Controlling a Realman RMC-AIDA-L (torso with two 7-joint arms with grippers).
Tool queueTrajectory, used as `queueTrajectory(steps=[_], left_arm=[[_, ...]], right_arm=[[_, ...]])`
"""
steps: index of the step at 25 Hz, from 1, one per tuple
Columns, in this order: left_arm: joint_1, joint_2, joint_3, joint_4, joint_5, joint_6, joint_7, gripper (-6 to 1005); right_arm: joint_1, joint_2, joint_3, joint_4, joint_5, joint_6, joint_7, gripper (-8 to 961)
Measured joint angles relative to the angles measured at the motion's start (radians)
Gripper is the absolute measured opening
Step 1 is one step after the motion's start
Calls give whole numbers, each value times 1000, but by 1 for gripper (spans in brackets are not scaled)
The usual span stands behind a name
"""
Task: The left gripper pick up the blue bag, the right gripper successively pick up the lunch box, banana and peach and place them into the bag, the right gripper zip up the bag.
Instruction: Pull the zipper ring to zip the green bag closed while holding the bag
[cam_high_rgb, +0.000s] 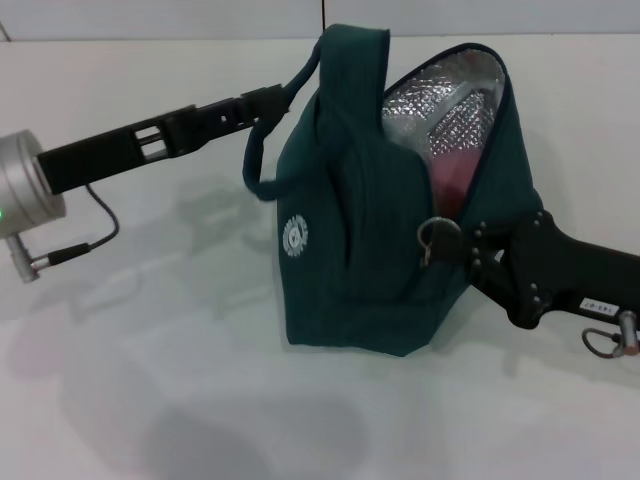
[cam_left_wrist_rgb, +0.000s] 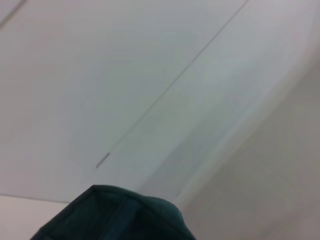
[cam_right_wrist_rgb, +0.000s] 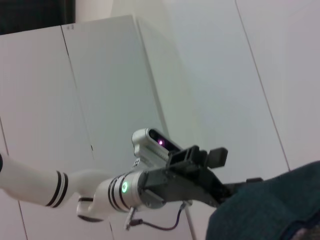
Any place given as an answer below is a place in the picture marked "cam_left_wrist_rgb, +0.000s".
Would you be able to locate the dark teal insulated lunch bag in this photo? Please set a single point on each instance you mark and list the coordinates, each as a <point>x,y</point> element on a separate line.
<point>120,217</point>

